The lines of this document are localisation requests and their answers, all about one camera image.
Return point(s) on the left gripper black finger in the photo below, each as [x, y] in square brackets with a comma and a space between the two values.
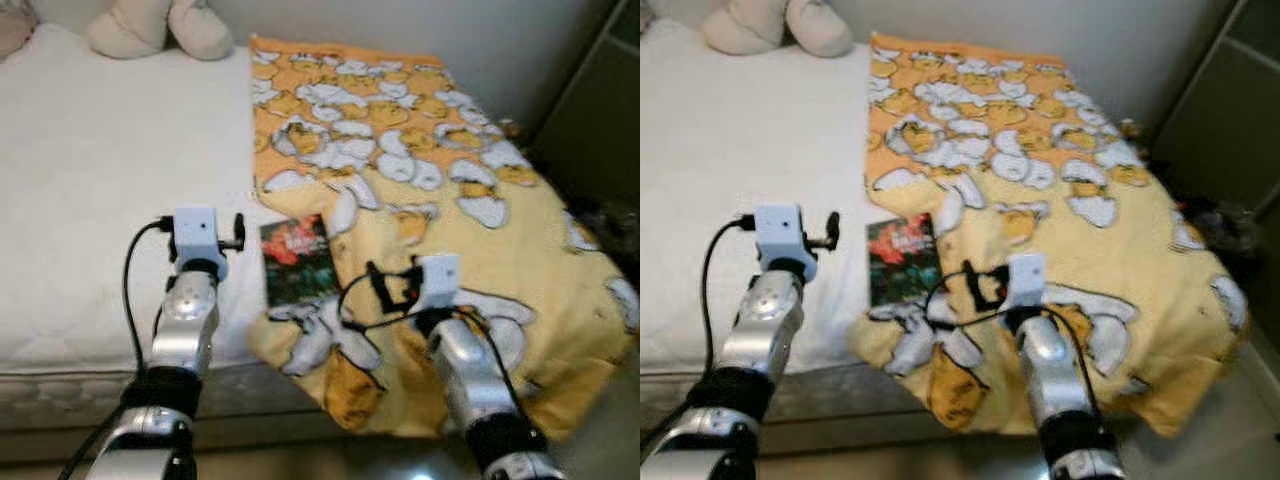
[240, 230]
[832, 230]

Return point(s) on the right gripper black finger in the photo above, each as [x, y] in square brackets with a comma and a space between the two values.
[381, 288]
[976, 288]

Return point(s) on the dark book with red cover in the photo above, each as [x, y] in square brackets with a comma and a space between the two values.
[900, 260]
[295, 260]

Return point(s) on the yellow cartoon egg blanket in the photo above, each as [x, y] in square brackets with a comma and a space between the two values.
[450, 200]
[1060, 200]

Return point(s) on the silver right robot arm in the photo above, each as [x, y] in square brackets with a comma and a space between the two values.
[1050, 370]
[470, 370]

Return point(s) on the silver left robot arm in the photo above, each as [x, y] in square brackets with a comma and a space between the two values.
[765, 320]
[185, 320]

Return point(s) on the white quilted mattress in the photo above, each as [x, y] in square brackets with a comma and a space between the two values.
[100, 150]
[740, 150]

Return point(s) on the brown bed base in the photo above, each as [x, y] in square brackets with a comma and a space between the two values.
[850, 430]
[250, 425]

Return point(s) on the black bag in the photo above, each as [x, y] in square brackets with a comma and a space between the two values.
[610, 225]
[1220, 225]

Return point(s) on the beige plush toy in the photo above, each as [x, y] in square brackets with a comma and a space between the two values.
[745, 28]
[130, 30]

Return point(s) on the grey sliding door wardrobe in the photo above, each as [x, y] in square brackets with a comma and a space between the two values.
[1220, 110]
[600, 100]

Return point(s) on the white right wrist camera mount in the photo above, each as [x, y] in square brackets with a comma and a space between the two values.
[437, 280]
[1027, 280]

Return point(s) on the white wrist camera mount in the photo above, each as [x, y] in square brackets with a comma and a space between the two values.
[437, 280]
[198, 235]
[780, 232]
[1027, 280]

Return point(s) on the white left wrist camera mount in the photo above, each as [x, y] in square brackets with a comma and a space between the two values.
[198, 235]
[780, 232]

